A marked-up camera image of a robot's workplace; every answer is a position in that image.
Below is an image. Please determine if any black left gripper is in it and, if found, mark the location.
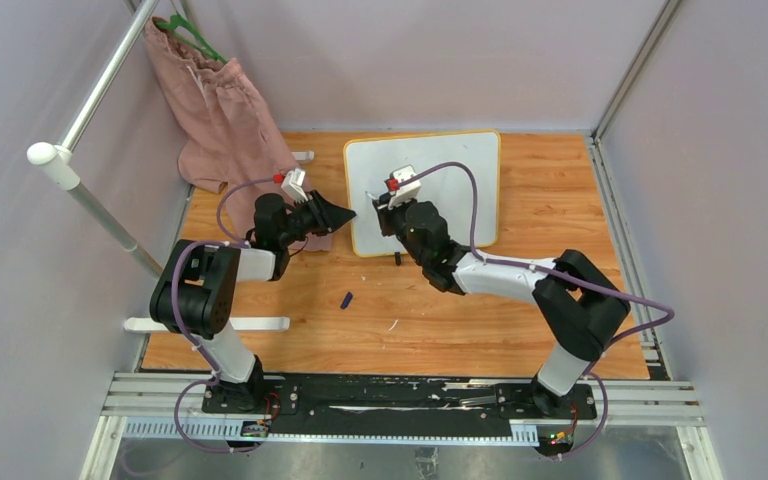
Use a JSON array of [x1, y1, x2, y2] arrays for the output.
[[278, 191, 355, 248]]

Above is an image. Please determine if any yellow framed whiteboard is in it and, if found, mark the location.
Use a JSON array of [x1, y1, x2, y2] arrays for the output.
[[344, 130, 501, 258]]

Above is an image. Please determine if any blue marker cap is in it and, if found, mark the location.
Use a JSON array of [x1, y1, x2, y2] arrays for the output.
[[340, 292, 353, 310]]

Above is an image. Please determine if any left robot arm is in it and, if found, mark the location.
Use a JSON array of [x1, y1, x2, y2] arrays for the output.
[[149, 190, 356, 413]]

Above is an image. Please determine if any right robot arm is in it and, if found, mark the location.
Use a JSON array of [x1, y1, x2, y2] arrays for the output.
[[371, 198, 630, 418]]

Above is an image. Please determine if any pink cloth garment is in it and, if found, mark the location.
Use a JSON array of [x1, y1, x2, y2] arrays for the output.
[[144, 17, 298, 237]]

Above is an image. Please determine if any green clothes hanger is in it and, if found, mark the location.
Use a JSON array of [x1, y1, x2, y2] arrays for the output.
[[153, 13, 227, 64]]

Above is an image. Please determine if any metal clothes rack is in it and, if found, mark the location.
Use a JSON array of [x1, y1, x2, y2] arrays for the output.
[[26, 0, 316, 335]]

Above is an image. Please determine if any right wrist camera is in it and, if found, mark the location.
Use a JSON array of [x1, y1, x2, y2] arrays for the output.
[[385, 165, 421, 209]]

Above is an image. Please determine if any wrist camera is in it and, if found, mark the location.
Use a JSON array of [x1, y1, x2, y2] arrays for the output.
[[385, 165, 421, 209], [273, 168, 309, 203]]

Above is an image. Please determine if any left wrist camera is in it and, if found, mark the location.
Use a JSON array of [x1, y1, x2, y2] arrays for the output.
[[273, 168, 309, 203]]

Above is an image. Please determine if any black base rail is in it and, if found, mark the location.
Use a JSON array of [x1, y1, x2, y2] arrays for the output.
[[102, 370, 703, 458]]

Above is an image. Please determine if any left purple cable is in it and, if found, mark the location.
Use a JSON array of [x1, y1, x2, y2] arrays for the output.
[[171, 176, 286, 455]]

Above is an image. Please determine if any purple cable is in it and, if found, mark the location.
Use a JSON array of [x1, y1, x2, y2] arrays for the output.
[[171, 176, 286, 455], [385, 160, 677, 458]]

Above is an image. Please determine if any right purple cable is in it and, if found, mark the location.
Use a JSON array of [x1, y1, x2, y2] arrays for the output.
[[385, 160, 677, 458]]

